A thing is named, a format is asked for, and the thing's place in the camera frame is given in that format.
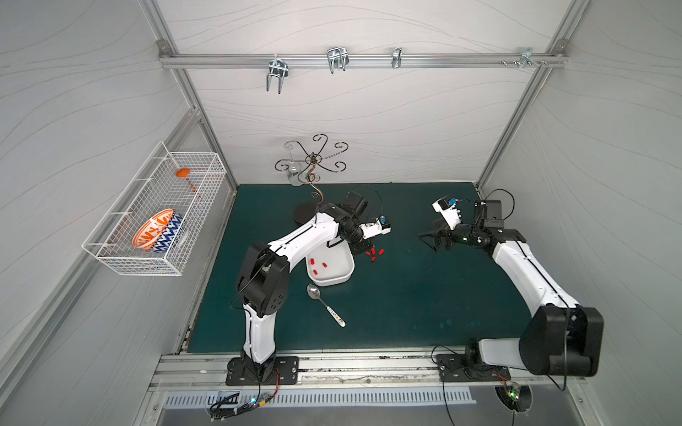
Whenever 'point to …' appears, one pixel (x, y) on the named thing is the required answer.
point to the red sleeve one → (368, 253)
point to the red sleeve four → (315, 272)
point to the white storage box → (332, 264)
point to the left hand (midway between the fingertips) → (369, 244)
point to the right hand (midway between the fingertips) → (430, 227)
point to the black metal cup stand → (313, 160)
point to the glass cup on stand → (294, 167)
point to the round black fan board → (517, 397)
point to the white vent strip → (305, 397)
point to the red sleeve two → (372, 250)
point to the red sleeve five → (312, 261)
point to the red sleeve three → (381, 252)
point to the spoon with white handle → (313, 292)
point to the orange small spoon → (184, 172)
